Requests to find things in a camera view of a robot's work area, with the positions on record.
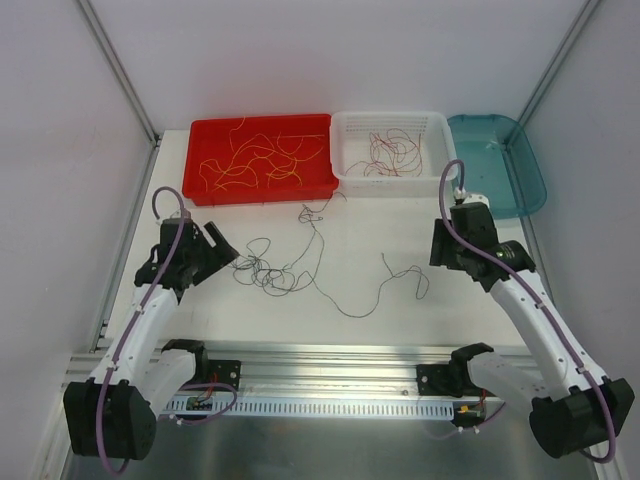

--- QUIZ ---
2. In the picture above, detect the multicolour wire bundle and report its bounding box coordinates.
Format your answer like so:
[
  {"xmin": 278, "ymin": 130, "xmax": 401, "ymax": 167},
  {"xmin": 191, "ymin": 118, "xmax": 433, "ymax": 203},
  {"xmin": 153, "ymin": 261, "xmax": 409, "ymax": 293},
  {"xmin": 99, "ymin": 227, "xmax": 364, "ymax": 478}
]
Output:
[{"xmin": 227, "ymin": 192, "xmax": 349, "ymax": 296}]

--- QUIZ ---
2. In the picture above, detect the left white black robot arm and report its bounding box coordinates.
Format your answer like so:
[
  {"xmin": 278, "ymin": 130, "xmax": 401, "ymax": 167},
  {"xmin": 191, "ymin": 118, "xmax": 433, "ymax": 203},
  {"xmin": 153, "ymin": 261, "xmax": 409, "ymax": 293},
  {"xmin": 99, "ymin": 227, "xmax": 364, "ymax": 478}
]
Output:
[{"xmin": 63, "ymin": 218, "xmax": 238, "ymax": 462}]

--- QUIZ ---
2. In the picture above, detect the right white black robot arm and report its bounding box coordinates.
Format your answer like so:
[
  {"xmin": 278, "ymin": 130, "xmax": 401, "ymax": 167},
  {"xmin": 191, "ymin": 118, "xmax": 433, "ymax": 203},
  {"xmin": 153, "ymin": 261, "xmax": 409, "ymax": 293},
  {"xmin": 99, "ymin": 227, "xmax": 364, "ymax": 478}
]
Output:
[{"xmin": 417, "ymin": 202, "xmax": 635, "ymax": 463}]

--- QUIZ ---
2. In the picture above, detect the teal transparent plastic tray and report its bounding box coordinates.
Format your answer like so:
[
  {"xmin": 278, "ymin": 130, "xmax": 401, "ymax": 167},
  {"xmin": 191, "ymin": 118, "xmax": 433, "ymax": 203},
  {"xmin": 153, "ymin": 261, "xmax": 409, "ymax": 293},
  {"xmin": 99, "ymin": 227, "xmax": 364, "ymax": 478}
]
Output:
[{"xmin": 448, "ymin": 114, "xmax": 547, "ymax": 220}]

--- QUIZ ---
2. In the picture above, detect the red plastic tray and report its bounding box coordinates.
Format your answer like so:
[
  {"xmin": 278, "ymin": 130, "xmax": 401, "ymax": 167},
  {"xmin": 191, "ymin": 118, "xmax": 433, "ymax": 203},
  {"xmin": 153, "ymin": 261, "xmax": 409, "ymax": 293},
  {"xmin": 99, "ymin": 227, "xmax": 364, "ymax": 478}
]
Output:
[{"xmin": 182, "ymin": 113, "xmax": 339, "ymax": 206}]

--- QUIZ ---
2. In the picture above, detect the white perforated plastic basket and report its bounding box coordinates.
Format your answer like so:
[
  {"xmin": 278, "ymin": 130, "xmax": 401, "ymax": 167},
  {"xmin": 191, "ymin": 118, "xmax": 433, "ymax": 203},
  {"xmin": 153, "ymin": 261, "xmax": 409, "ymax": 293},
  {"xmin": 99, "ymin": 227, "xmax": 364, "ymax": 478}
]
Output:
[{"xmin": 329, "ymin": 111, "xmax": 458, "ymax": 198}]

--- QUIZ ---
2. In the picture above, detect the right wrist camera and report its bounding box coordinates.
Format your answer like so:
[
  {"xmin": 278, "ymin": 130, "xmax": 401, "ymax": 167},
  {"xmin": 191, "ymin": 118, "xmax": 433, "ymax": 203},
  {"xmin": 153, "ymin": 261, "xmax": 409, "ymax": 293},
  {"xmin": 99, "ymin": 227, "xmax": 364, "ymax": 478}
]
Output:
[{"xmin": 453, "ymin": 187, "xmax": 490, "ymax": 207}]

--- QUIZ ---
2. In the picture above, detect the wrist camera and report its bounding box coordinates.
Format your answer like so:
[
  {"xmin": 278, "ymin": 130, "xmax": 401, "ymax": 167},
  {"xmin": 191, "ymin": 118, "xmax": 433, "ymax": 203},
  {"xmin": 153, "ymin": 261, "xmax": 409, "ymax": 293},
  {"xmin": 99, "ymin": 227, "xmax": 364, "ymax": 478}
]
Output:
[
  {"xmin": 453, "ymin": 187, "xmax": 490, "ymax": 207},
  {"xmin": 160, "ymin": 211, "xmax": 191, "ymax": 225}
]

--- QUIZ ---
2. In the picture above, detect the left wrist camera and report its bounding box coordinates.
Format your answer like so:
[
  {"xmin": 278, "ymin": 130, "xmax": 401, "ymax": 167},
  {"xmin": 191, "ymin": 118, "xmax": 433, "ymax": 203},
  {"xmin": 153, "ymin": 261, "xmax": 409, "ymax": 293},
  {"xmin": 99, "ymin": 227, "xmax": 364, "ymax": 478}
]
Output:
[{"xmin": 160, "ymin": 211, "xmax": 191, "ymax": 225}]

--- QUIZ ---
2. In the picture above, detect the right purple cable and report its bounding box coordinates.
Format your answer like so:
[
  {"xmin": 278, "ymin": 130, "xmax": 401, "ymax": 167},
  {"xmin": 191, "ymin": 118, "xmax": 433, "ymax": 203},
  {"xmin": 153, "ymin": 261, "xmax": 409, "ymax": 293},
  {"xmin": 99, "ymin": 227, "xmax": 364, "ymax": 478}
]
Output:
[{"xmin": 438, "ymin": 159, "xmax": 616, "ymax": 464}]

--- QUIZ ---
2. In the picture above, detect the aluminium extrusion rail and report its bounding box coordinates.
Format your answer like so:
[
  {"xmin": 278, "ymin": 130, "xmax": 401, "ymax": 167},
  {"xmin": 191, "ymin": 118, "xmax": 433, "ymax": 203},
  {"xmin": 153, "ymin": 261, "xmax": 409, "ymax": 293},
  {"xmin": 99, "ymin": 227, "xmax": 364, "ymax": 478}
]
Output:
[{"xmin": 64, "ymin": 342, "xmax": 546, "ymax": 401}]

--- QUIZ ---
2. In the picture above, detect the white slotted cable duct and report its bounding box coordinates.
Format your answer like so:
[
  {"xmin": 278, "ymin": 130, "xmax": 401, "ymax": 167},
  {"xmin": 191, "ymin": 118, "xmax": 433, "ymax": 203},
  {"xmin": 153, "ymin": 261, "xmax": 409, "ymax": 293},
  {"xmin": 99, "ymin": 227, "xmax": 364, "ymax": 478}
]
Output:
[{"xmin": 162, "ymin": 394, "xmax": 454, "ymax": 421}]

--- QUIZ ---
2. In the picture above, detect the left aluminium frame post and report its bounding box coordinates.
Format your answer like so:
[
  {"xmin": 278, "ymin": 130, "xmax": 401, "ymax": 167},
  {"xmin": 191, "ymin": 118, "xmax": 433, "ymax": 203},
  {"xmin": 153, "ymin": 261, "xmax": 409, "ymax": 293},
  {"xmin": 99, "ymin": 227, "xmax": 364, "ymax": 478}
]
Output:
[{"xmin": 73, "ymin": 0, "xmax": 161, "ymax": 146}]

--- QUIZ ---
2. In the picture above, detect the aluminium frame post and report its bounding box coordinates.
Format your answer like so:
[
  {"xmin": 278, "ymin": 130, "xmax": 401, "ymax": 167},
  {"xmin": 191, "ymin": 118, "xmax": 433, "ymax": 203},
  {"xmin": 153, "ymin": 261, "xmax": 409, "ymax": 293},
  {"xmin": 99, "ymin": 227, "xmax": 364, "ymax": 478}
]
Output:
[
  {"xmin": 73, "ymin": 0, "xmax": 161, "ymax": 146},
  {"xmin": 517, "ymin": 0, "xmax": 605, "ymax": 127}
]

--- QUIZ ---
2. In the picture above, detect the right aluminium frame post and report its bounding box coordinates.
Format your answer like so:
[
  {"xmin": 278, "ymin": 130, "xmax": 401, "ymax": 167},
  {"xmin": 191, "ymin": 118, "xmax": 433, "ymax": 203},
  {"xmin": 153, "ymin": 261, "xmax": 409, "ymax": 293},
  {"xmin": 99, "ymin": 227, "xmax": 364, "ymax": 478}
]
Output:
[{"xmin": 517, "ymin": 0, "xmax": 605, "ymax": 127}]

